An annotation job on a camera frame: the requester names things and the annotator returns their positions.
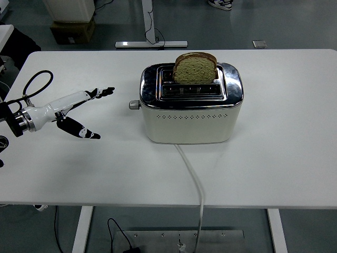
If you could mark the brown bread slice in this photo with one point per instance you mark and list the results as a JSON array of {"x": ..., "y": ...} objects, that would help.
[{"x": 194, "y": 72}]

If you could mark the grey floor socket plate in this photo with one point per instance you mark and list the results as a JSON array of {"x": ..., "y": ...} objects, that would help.
[{"x": 259, "y": 44}]

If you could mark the white side table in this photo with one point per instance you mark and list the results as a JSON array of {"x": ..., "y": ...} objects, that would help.
[{"x": 5, "y": 34}]

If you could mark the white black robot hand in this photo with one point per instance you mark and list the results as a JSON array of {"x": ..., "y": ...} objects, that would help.
[{"x": 47, "y": 113}]

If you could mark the white table leg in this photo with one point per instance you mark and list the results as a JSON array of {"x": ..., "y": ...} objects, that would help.
[
  {"x": 83, "y": 229},
  {"x": 277, "y": 232}
]

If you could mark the brown cardboard box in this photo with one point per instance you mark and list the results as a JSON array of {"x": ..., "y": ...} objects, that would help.
[{"x": 72, "y": 33}]

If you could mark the white desk leg with foot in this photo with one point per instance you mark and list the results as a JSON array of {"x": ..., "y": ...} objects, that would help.
[{"x": 150, "y": 44}]

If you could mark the person's foot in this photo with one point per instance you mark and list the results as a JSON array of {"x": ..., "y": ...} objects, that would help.
[{"x": 221, "y": 4}]

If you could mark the white cabinet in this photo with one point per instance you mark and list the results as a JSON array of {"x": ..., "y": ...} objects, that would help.
[{"x": 71, "y": 9}]

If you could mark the cream and chrome toaster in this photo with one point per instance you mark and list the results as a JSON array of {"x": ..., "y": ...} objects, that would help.
[{"x": 189, "y": 126}]

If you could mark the small white black device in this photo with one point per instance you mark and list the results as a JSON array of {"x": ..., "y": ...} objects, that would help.
[{"x": 40, "y": 208}]

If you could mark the grey toaster lever knob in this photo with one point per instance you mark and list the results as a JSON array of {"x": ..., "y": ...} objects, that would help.
[{"x": 134, "y": 105}]

